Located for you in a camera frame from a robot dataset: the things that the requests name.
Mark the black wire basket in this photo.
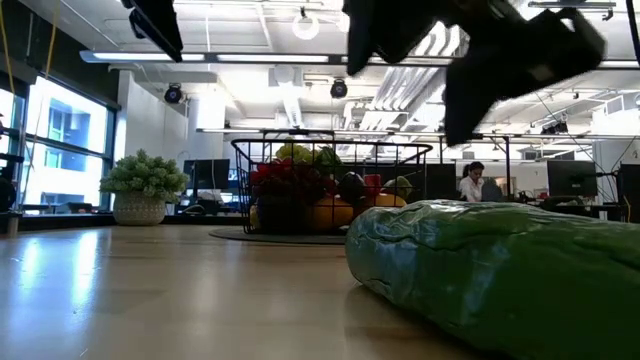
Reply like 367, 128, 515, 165
230, 130, 435, 236

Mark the long ceiling light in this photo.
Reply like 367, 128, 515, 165
78, 48, 451, 66

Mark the dark office partition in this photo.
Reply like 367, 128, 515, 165
399, 162, 458, 201

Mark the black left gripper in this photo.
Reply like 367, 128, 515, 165
122, 0, 184, 64

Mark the green cucumber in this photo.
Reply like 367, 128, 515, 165
344, 198, 640, 360

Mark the grey round plate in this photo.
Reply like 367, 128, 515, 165
208, 226, 351, 246

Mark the red grape bunch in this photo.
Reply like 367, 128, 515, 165
248, 158, 337, 201

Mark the white ring lamp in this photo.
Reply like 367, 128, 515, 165
291, 12, 321, 41

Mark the dark purple round plum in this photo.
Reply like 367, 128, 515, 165
337, 171, 367, 204

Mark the black computer monitor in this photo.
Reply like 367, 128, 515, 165
616, 163, 640, 222
182, 158, 232, 191
545, 159, 599, 198

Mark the orange-yellow mango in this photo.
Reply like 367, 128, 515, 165
294, 194, 356, 232
359, 192, 407, 211

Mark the green grape bunch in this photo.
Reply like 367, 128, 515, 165
273, 142, 346, 169

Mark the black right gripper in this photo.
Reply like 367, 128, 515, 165
434, 0, 608, 148

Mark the person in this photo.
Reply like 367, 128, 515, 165
458, 160, 487, 204

